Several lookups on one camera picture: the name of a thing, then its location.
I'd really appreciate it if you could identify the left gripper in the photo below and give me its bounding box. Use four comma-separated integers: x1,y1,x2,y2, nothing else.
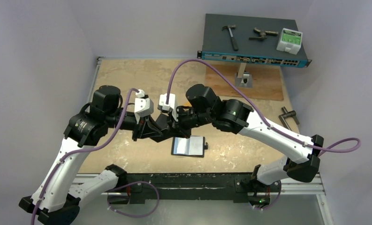
106,110,163,141

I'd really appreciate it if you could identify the black leather card holder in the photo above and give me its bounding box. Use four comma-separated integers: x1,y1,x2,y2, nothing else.
171,136,209,158

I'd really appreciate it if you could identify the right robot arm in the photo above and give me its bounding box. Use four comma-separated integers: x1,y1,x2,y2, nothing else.
158,84,323,191

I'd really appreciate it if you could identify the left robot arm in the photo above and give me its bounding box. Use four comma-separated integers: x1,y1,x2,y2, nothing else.
19,85,163,225

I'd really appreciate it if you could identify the small hammer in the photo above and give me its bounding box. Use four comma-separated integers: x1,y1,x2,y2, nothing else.
221,24,239,51

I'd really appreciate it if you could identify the metal clamp tool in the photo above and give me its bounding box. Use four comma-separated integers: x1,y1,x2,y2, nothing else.
248,27,279,40

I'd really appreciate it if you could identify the white green box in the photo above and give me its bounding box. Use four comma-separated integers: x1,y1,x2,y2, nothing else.
276,28,303,55

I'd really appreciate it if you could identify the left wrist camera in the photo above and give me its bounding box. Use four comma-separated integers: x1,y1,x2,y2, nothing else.
134,89,154,118

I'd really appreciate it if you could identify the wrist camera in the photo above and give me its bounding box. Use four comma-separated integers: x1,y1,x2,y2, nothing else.
134,89,154,118
158,93,178,121

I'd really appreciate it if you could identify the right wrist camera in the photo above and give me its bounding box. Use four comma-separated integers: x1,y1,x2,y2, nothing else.
158,93,178,121

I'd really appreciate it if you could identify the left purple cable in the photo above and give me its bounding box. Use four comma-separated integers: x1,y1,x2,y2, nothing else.
30,88,141,225

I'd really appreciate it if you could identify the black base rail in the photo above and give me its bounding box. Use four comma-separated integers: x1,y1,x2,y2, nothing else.
110,172,281,205

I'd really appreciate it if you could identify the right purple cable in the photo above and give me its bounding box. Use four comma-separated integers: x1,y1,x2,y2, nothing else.
167,59,361,154

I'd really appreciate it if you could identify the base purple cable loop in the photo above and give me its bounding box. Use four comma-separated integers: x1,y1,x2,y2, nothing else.
106,180,160,218

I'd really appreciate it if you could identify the metal stand bracket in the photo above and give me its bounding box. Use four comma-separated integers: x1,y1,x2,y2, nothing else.
235,63,253,88

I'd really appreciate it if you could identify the metal crank handle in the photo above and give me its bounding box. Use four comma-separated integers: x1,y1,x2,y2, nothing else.
279,107,300,130

